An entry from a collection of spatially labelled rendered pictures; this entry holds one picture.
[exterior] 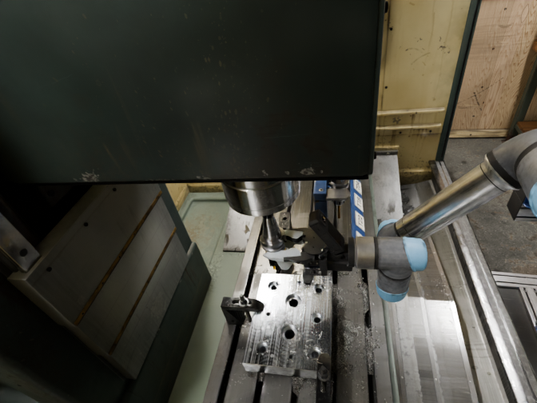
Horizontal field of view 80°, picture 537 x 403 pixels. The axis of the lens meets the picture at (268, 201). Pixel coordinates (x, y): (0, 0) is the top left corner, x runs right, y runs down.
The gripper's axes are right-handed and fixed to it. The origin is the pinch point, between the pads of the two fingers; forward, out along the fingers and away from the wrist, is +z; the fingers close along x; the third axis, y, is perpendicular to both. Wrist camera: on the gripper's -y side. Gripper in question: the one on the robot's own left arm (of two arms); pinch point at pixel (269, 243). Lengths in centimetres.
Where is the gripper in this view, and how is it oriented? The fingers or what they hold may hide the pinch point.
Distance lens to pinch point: 78.6
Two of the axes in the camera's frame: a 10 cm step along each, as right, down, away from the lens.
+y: 1.4, 7.5, 6.4
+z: -9.8, 0.0, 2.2
